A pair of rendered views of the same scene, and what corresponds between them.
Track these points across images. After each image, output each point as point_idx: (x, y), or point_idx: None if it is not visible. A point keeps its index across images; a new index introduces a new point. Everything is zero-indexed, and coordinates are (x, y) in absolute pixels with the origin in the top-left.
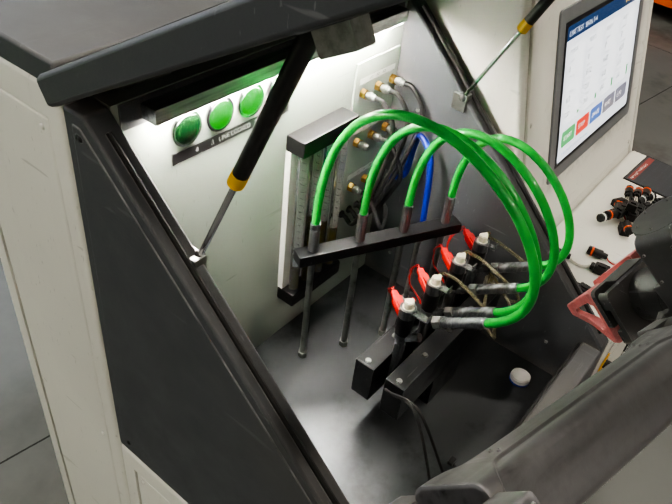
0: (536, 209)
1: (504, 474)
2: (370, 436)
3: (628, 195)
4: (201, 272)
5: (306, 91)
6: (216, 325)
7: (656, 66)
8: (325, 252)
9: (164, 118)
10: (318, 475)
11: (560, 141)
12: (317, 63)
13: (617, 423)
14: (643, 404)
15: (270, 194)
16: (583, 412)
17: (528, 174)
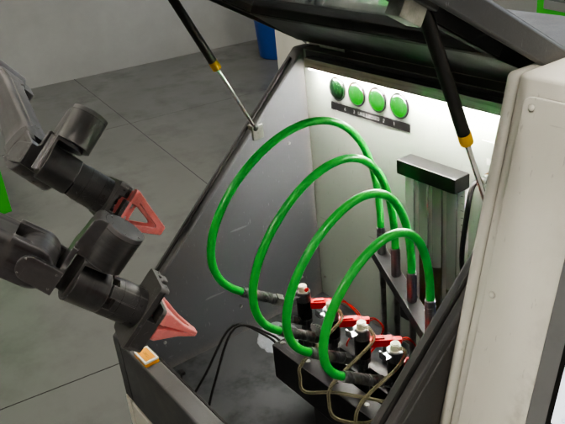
0: (420, 369)
1: (2, 71)
2: (290, 393)
3: None
4: (246, 132)
5: (427, 128)
6: (226, 155)
7: None
8: (378, 258)
9: (308, 65)
10: (172, 242)
11: (564, 394)
12: (435, 108)
13: (5, 104)
14: (7, 113)
15: (400, 196)
16: (11, 92)
17: (319, 228)
